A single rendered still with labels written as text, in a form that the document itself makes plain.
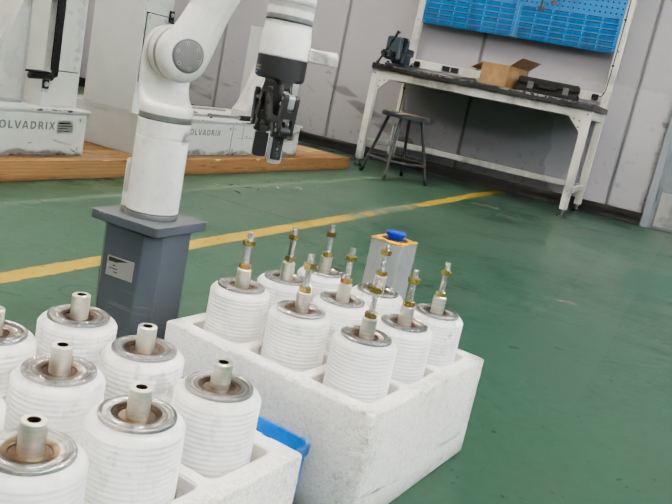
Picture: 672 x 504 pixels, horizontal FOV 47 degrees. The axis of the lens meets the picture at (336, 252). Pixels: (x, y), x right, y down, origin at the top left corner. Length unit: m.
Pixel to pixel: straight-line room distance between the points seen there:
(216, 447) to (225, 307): 0.40
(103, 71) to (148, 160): 2.44
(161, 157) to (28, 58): 2.02
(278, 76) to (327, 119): 5.59
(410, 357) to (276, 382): 0.21
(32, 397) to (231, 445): 0.21
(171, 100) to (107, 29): 2.42
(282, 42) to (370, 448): 0.58
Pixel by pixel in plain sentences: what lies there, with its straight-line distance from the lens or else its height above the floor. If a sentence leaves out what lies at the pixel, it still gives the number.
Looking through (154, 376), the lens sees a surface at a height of 0.24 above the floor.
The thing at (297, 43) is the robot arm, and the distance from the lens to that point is 1.15.
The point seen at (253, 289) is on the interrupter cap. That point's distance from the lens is 1.22.
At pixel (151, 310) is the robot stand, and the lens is 1.38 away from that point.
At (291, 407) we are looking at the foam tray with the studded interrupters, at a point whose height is 0.14.
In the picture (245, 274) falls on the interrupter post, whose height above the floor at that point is 0.27.
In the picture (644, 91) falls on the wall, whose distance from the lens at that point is 6.04.
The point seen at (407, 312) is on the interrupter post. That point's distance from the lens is 1.19.
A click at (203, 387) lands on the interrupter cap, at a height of 0.25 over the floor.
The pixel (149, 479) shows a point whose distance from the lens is 0.76.
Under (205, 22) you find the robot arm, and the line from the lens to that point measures 1.33.
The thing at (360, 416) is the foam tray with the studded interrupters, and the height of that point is 0.17.
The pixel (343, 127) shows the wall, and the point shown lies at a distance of 6.65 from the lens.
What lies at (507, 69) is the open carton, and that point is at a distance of 5.68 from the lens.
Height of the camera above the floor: 0.60
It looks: 13 degrees down
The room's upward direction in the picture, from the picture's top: 12 degrees clockwise
